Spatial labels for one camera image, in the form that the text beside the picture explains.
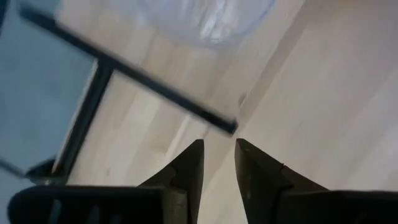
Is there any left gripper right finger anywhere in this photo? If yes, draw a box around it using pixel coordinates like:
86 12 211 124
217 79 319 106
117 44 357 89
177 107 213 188
234 138 329 224

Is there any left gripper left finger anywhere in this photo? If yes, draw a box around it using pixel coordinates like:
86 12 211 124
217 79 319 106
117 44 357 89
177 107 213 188
138 139 205 224

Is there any clear glass footed mug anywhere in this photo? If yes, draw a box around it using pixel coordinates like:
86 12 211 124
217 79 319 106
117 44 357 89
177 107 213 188
133 0 277 49

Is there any black table frame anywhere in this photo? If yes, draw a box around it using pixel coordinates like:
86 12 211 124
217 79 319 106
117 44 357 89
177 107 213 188
51 60 114 177

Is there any black metal bracket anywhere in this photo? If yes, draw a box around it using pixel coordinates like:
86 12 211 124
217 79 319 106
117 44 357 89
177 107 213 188
24 157 69 186

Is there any thin grey cable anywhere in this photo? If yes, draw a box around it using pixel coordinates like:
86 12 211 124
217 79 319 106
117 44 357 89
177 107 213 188
0 157 27 179

